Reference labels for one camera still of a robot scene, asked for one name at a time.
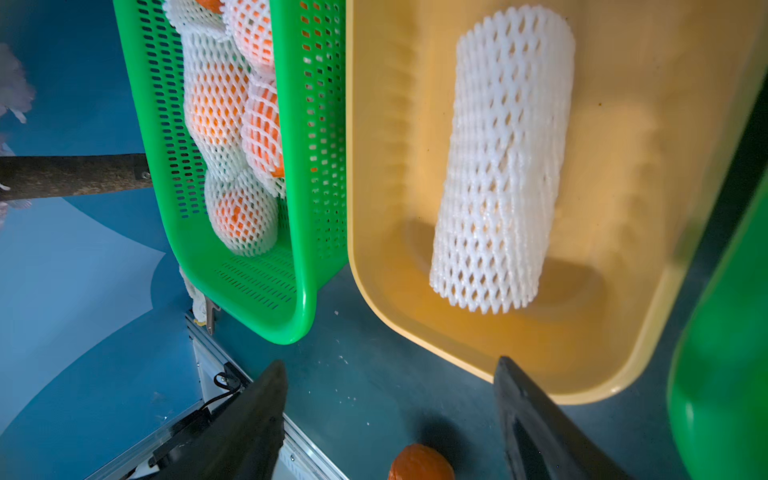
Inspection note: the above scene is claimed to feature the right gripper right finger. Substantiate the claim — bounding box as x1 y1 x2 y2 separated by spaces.
493 356 631 479

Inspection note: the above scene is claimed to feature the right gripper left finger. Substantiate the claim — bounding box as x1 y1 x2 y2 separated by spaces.
149 360 288 479

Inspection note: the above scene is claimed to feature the netted orange middle left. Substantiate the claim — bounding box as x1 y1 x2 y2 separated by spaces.
181 33 250 181

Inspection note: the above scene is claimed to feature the aluminium mounting rail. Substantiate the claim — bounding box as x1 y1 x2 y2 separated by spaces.
83 311 349 480

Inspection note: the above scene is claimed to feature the white work glove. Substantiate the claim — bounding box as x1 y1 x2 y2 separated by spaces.
179 268 208 326

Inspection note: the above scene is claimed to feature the right green plastic basket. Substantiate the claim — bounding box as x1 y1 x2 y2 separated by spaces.
667 181 767 479

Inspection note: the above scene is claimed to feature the netted orange back left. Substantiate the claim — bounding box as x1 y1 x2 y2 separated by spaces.
163 0 231 42

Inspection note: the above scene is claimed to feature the pink artificial blossom tree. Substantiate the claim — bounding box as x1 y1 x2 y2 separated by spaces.
0 44 152 229

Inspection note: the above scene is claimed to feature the yellow plastic tub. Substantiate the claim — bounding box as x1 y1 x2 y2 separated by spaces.
346 1 767 405

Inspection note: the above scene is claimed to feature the left green plastic basket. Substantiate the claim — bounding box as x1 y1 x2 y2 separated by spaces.
114 1 347 345

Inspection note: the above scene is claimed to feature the netted orange back right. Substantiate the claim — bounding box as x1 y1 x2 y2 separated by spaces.
223 0 276 79

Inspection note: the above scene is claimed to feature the netted orange with opening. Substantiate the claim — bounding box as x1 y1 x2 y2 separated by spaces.
241 75 286 199

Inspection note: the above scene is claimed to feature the white foam net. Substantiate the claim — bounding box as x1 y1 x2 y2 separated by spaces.
429 5 576 314

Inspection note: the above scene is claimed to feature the peeled bare orange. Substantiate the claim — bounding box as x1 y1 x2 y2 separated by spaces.
388 444 455 480

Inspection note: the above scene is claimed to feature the green plastic basket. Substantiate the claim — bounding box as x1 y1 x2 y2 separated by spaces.
114 1 347 345
667 181 767 479

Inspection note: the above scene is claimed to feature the netted orange front left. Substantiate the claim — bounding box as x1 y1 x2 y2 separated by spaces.
204 169 278 257

